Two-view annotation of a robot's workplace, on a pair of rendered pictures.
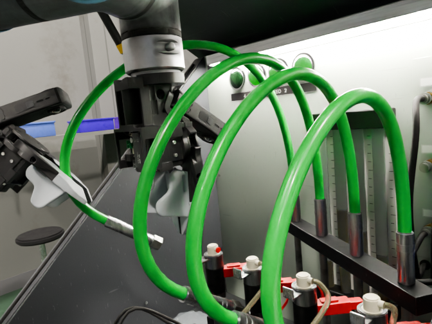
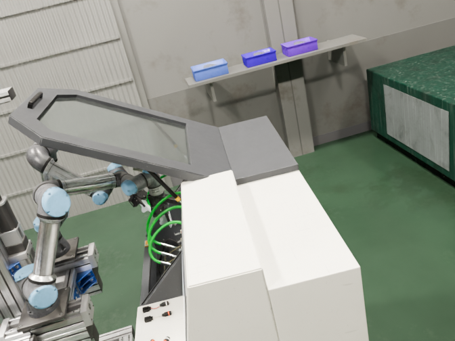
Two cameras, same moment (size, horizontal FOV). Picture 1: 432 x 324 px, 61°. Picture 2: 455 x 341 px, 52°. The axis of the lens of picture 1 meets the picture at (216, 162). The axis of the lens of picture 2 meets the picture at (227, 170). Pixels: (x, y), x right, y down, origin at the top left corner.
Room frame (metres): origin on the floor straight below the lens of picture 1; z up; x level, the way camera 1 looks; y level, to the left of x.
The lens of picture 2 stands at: (-0.93, -1.56, 2.37)
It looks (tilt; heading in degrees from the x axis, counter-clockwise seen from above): 25 degrees down; 39
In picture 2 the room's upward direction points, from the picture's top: 13 degrees counter-clockwise
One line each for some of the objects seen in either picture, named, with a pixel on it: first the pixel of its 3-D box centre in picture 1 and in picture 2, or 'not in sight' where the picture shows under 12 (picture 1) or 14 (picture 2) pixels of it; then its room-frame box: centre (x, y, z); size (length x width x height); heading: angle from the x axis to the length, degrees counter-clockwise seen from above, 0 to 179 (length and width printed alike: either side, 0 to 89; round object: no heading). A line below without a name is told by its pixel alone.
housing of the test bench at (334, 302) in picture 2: not in sight; (293, 306); (0.55, -0.56, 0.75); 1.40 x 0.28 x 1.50; 40
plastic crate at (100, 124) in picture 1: (91, 125); (258, 57); (3.20, 1.04, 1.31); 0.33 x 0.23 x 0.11; 135
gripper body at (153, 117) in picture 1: (156, 123); (158, 203); (0.47, 0.07, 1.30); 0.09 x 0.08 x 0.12; 130
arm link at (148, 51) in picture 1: (155, 59); (156, 189); (0.48, 0.06, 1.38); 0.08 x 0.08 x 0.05
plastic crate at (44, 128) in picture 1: (26, 130); (209, 70); (2.82, 1.42, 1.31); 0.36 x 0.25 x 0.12; 135
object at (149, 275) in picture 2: not in sight; (150, 278); (0.36, 0.20, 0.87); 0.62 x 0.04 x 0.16; 40
